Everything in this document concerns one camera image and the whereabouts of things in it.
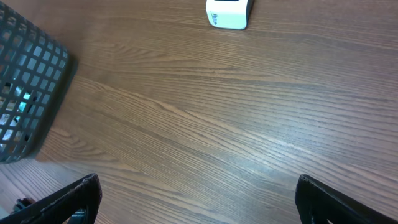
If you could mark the grey plastic basket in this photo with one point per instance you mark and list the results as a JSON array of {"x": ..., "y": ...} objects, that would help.
[{"x": 36, "y": 72}]

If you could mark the white barcode scanner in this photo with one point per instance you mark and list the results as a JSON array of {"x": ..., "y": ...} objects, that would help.
[{"x": 229, "y": 14}]

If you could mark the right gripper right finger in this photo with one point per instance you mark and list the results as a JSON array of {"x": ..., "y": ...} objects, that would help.
[{"x": 319, "y": 203}]

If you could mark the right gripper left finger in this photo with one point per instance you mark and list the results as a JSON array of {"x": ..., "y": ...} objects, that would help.
[{"x": 78, "y": 202}]

